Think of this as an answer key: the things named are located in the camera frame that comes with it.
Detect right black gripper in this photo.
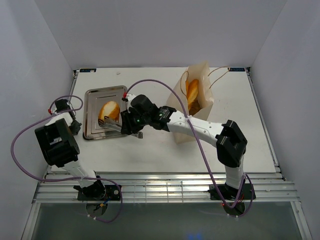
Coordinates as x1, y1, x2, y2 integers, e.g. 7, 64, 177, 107
120, 108, 150, 136

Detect oval bread loaf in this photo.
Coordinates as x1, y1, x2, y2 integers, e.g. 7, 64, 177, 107
98, 101, 120, 122

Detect metal tongs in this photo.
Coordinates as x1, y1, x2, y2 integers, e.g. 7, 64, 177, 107
98, 116, 143, 139

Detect metal tray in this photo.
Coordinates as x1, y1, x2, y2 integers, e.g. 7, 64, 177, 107
82, 85, 127, 141

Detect long baguette bread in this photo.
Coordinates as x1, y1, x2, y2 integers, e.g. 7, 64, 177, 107
185, 80, 189, 94
187, 79, 199, 106

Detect beige paper bag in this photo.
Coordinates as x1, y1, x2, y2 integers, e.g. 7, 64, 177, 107
166, 61, 230, 145

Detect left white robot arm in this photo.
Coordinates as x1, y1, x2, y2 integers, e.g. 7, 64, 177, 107
34, 99, 106, 200

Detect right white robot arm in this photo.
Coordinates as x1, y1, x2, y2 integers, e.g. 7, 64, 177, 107
121, 94, 248, 199

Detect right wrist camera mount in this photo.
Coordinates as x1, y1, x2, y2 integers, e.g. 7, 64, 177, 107
121, 92, 136, 108

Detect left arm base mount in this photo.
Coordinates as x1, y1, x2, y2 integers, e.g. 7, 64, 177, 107
76, 184, 122, 202

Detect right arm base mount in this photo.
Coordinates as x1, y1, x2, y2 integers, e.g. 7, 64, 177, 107
208, 183, 257, 201

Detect aluminium frame rail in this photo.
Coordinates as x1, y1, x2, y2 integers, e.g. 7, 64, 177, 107
33, 172, 300, 204

